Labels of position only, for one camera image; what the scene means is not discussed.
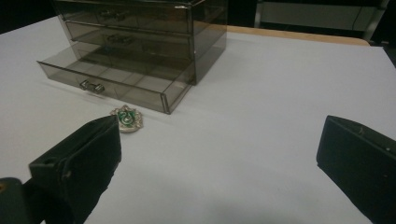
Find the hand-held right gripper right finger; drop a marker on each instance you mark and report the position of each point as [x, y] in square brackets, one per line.
[358, 165]

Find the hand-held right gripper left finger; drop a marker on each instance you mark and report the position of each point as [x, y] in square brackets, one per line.
[81, 161]

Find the green and silver crest badge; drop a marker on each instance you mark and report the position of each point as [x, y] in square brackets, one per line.
[130, 120]

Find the smoky transparent drawer organizer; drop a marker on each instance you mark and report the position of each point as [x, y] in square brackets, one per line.
[149, 34]

